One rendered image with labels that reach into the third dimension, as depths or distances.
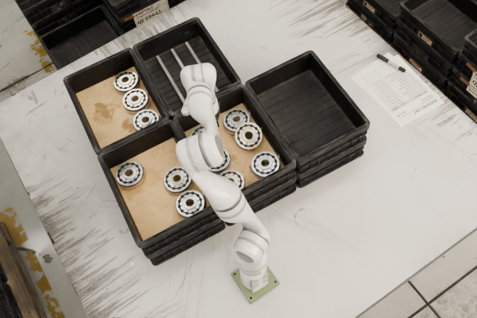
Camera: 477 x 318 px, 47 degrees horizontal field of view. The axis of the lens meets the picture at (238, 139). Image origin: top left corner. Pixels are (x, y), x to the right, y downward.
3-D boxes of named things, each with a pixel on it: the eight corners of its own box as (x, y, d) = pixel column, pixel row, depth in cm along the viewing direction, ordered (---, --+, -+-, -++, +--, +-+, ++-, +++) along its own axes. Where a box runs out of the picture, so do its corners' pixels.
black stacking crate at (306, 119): (368, 140, 200) (371, 125, 191) (298, 178, 196) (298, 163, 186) (311, 68, 220) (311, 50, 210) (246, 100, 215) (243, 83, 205)
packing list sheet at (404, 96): (448, 100, 218) (448, 99, 218) (403, 130, 214) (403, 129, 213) (392, 50, 234) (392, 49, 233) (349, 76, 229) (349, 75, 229)
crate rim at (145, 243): (221, 207, 183) (219, 204, 180) (139, 250, 178) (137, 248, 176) (172, 121, 202) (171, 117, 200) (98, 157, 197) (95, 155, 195)
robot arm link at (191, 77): (177, 62, 160) (178, 91, 150) (207, 57, 160) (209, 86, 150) (182, 81, 165) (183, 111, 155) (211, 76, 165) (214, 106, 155)
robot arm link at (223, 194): (172, 160, 132) (212, 218, 149) (208, 148, 130) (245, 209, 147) (172, 134, 138) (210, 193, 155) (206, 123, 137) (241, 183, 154)
